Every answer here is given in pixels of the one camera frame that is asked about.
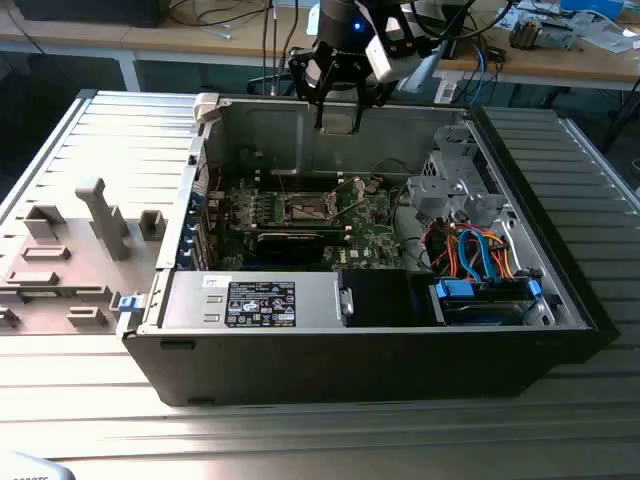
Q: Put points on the black PC case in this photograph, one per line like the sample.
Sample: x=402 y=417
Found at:
x=350 y=365

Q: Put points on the pale grey device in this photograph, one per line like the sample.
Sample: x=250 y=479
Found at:
x=30 y=467

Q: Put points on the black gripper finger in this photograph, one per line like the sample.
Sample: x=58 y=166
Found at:
x=319 y=115
x=357 y=120

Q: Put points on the green motherboard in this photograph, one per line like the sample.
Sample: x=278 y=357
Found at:
x=370 y=235

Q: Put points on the grey parts rack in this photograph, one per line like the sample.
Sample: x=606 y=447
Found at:
x=80 y=240

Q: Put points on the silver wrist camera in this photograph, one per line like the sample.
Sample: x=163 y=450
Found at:
x=387 y=62

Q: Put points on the silver coin battery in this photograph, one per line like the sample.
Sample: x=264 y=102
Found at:
x=370 y=187

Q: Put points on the blue box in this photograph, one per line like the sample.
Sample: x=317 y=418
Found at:
x=595 y=7

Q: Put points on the CPU socket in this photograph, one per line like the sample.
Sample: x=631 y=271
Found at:
x=306 y=209

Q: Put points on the black graphics card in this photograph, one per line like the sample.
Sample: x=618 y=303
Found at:
x=290 y=247

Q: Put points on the black computer box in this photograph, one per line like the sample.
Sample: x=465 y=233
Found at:
x=90 y=12

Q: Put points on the CPU cooler heatsink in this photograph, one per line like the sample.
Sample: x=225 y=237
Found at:
x=525 y=31

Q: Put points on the silver metal disk bay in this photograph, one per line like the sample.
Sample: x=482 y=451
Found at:
x=435 y=192

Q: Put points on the hard disk in blue carrier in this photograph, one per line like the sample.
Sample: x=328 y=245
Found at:
x=480 y=310

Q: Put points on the silver power supply unit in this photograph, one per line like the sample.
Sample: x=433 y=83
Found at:
x=200 y=300

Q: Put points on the black plastic shroud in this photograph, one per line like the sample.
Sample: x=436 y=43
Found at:
x=385 y=300

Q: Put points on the grey metal drive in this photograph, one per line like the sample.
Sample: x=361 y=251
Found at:
x=557 y=35

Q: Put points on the wooden desk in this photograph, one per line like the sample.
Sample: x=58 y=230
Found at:
x=565 y=67
x=150 y=37

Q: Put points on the silver-topped CPU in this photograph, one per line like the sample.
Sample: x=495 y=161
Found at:
x=340 y=125

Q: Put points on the blue plastic case latch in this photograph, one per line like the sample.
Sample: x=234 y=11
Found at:
x=130 y=305

